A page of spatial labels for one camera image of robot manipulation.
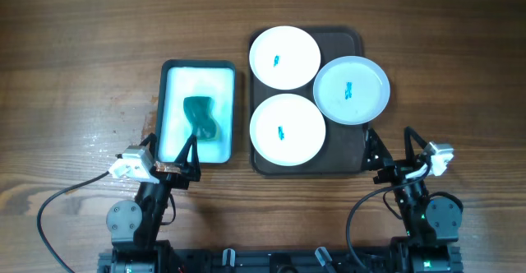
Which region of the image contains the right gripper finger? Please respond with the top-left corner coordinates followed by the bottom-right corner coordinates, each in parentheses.
top-left (404, 127), bottom-right (428, 161)
top-left (361, 128), bottom-right (393, 171)

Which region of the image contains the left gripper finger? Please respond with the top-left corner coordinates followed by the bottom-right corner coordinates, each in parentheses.
top-left (140, 132), bottom-right (158, 162)
top-left (174, 134), bottom-right (201, 173)

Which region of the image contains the green sponge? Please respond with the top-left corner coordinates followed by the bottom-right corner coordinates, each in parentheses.
top-left (183, 96), bottom-right (220, 141)

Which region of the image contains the white plate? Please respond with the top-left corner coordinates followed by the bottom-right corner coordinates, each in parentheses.
top-left (249, 94), bottom-right (326, 167)
top-left (249, 25), bottom-right (321, 90)
top-left (313, 56), bottom-right (390, 125)

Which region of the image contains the white plate bottom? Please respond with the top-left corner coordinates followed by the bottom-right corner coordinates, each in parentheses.
top-left (249, 94), bottom-right (326, 167)

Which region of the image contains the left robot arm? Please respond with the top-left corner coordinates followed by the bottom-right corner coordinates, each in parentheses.
top-left (97, 133), bottom-right (201, 273)

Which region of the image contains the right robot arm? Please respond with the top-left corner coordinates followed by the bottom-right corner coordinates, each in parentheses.
top-left (362, 127), bottom-right (464, 272)

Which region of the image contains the dark brown serving tray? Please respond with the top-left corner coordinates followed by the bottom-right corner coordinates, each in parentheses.
top-left (249, 25), bottom-right (368, 178)

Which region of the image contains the dark green water tub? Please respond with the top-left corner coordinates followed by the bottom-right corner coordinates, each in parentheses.
top-left (155, 59), bottom-right (236, 164)

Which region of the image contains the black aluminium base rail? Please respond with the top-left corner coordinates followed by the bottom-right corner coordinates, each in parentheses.
top-left (97, 247), bottom-right (464, 273)

